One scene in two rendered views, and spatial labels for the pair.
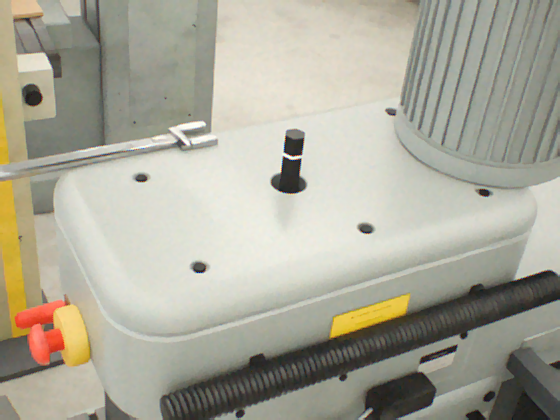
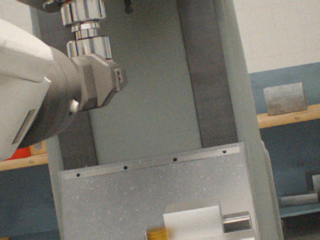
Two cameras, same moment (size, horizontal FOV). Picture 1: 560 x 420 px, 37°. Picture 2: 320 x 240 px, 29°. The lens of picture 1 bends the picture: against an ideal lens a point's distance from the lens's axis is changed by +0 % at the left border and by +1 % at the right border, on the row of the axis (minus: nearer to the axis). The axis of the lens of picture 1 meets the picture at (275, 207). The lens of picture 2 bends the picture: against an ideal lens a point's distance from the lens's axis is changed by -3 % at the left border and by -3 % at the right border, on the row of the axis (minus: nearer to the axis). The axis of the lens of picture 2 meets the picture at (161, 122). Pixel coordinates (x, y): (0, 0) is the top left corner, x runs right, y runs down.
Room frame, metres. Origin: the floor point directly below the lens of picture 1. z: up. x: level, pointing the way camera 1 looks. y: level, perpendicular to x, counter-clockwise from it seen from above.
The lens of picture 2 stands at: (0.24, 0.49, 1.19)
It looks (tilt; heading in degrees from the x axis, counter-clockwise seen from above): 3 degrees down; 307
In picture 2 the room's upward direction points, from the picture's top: 10 degrees counter-clockwise
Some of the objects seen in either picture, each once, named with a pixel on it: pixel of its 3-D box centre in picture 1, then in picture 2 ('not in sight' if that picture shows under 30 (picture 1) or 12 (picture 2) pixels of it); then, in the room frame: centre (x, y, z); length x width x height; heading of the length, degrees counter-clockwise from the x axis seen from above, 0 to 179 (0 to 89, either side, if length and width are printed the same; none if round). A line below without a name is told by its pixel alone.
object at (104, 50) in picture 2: not in sight; (92, 71); (0.69, -0.01, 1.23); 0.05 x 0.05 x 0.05
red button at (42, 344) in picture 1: (47, 342); not in sight; (0.56, 0.21, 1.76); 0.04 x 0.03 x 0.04; 32
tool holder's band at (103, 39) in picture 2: not in sight; (88, 43); (0.69, -0.01, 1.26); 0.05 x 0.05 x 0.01
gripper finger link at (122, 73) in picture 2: not in sight; (120, 75); (0.66, -0.02, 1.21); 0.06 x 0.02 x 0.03; 118
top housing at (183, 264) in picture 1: (293, 239); not in sight; (0.70, -0.02, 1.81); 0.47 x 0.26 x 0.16; 122
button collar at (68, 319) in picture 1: (71, 335); not in sight; (0.57, 0.19, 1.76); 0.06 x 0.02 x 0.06; 32
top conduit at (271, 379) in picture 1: (379, 339); not in sight; (0.59, -0.12, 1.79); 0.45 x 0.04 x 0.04; 122
